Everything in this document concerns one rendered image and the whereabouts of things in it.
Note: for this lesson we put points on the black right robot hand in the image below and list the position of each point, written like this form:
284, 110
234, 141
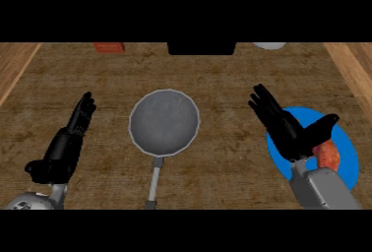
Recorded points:
286, 131

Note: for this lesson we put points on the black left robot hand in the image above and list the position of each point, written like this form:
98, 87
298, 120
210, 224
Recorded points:
63, 147

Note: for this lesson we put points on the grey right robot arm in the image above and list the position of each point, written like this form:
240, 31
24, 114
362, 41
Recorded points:
323, 188

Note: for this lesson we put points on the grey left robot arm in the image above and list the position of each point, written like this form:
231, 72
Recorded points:
42, 198

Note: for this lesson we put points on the reddish orange pear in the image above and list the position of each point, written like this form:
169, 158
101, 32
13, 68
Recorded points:
329, 156

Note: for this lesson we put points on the blue plate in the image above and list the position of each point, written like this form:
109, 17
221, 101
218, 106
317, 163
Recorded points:
346, 141

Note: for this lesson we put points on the grey frying pan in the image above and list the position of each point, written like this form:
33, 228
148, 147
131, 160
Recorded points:
165, 124

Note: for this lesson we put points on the white bowl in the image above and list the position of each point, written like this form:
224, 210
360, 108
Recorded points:
269, 45

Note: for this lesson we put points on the black appliance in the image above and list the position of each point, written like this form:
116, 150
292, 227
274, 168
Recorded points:
202, 48

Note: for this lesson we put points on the red box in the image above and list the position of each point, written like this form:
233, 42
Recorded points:
110, 47

